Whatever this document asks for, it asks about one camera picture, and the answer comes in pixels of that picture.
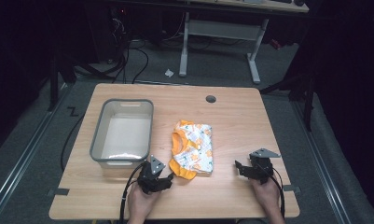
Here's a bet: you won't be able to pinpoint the black metal stand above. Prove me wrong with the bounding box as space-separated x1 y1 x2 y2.
258 55 316 132
46 36 78 112

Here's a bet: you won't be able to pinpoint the white-legged wooden desk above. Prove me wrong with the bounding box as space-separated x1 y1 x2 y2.
174 0 311 85

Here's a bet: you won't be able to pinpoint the orange white patterned garment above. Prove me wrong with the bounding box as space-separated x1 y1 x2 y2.
168 119 215 181

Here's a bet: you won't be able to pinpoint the black floor cables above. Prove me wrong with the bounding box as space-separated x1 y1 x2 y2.
108 8 188 85

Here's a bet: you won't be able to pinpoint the white plastic bin grey rim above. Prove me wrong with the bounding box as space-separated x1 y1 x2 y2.
89 98 155 171

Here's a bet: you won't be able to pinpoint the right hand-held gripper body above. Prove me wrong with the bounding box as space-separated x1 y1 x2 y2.
242 147 282 185

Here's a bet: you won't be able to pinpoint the metal floor rail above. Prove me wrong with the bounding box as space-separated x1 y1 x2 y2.
291 101 353 224
0 83 71 222

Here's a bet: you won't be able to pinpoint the person's left hand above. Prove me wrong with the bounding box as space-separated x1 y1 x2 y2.
127 183 162 224

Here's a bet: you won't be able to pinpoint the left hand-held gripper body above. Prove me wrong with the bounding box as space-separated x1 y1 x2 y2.
136 155 169 195

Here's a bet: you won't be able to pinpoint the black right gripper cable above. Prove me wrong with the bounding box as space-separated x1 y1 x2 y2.
258 158 286 219

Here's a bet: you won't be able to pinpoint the red object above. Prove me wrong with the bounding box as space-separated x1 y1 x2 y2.
269 38 283 50

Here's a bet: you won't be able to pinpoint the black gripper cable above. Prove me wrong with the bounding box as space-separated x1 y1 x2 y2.
118 161 146 224
258 158 286 219

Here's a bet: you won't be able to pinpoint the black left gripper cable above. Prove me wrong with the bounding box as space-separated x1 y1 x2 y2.
118 161 146 224

